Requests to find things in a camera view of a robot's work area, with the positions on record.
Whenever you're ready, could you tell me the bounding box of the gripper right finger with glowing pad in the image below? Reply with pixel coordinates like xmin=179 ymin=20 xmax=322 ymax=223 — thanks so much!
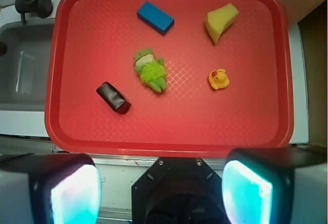
xmin=222 ymin=147 xmax=327 ymax=223

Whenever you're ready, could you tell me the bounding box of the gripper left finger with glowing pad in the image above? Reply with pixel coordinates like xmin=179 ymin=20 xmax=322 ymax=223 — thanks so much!
xmin=1 ymin=153 xmax=100 ymax=223

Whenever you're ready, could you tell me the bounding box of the yellow green sponge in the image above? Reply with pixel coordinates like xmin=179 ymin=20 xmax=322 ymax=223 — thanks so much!
xmin=204 ymin=3 xmax=239 ymax=44

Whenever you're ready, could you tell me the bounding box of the yellow rubber duck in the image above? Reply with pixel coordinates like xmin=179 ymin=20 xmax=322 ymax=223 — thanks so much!
xmin=208 ymin=69 xmax=230 ymax=90

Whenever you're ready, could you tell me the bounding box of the dark brown chocolate block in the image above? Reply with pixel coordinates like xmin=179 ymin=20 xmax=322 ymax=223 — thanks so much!
xmin=96 ymin=82 xmax=131 ymax=114

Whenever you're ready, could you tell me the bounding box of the grey sink basin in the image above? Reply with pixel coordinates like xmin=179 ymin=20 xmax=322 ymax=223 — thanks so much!
xmin=1 ymin=19 xmax=54 ymax=111

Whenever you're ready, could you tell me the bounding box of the red plastic tray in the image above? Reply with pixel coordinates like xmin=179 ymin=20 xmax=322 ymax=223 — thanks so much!
xmin=45 ymin=0 xmax=294 ymax=158

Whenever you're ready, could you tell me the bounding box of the green plush frog toy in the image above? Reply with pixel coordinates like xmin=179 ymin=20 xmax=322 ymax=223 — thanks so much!
xmin=133 ymin=48 xmax=167 ymax=93

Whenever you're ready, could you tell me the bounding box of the black faucet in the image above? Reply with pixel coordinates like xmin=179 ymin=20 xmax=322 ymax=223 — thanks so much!
xmin=14 ymin=0 xmax=53 ymax=25

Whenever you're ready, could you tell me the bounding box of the blue rectangular block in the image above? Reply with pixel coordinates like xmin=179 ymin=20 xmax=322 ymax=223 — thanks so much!
xmin=136 ymin=2 xmax=175 ymax=35

